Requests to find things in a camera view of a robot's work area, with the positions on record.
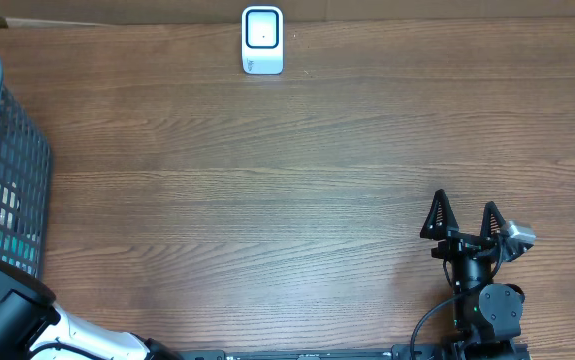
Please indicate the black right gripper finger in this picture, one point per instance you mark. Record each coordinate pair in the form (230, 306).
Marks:
(440, 222)
(492, 221)

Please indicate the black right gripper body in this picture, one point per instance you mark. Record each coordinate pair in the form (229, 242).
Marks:
(458, 246)

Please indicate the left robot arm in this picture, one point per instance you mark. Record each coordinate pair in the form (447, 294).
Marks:
(34, 326)

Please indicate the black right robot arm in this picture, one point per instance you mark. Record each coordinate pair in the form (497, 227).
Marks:
(487, 314)

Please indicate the white barcode scanner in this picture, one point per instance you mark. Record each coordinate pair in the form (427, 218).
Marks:
(262, 40)

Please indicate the grey plastic mesh basket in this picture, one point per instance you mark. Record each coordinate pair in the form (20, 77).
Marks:
(25, 179)

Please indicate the brown cardboard backboard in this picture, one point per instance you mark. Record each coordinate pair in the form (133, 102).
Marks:
(122, 12)

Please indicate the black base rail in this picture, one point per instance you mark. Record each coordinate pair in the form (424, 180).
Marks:
(396, 352)

